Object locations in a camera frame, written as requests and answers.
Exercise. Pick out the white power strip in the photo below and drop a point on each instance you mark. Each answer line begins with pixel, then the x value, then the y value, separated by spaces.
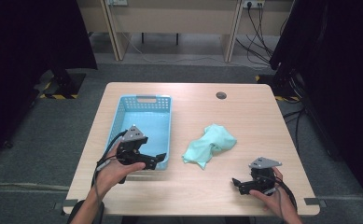
pixel 117 2

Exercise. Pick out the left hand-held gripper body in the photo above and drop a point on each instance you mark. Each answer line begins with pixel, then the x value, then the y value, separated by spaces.
pixel 132 146

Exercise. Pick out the yellow black hazard tape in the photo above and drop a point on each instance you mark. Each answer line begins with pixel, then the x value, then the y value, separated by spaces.
pixel 283 98
pixel 58 96

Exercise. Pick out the white wall socket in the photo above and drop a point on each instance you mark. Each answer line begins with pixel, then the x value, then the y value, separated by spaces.
pixel 254 3

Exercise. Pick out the person's left hand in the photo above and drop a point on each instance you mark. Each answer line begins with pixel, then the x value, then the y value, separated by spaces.
pixel 117 174

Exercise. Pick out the black stand base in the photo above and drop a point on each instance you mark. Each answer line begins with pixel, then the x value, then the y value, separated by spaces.
pixel 68 82

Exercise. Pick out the person's right hand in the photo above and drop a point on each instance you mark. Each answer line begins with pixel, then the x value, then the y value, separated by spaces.
pixel 274 202

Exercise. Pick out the mint green cloth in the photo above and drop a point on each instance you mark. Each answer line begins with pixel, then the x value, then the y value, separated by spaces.
pixel 210 143

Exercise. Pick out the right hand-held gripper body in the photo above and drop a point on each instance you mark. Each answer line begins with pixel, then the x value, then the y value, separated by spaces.
pixel 261 179

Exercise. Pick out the black curtain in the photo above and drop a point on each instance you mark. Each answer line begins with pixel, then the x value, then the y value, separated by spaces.
pixel 341 77
pixel 20 62

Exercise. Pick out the grey table edge bracket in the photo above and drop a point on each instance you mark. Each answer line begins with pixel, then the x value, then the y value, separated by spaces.
pixel 70 202
pixel 315 201

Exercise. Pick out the light blue plastic basket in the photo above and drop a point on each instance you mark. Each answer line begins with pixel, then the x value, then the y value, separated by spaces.
pixel 157 124

